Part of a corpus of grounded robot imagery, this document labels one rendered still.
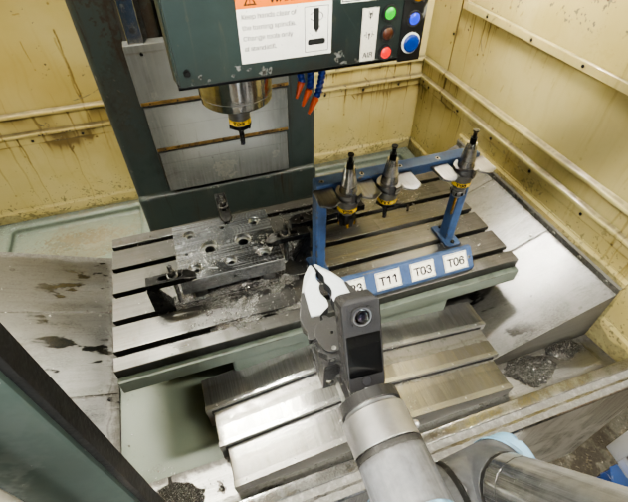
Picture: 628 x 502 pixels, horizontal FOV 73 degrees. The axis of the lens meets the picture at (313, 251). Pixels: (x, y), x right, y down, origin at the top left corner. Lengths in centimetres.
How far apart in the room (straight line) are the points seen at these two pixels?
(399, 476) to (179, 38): 65
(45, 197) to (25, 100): 44
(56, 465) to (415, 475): 37
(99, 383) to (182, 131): 84
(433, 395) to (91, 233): 156
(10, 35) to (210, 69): 118
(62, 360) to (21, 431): 106
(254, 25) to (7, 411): 60
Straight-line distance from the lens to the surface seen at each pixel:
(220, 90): 92
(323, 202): 102
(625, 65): 145
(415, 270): 126
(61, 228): 219
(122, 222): 210
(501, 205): 176
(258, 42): 76
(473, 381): 137
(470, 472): 58
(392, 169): 104
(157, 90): 145
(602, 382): 142
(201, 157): 159
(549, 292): 156
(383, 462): 46
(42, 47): 186
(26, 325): 163
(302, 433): 122
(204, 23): 74
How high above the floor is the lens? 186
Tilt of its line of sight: 46 degrees down
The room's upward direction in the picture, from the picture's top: straight up
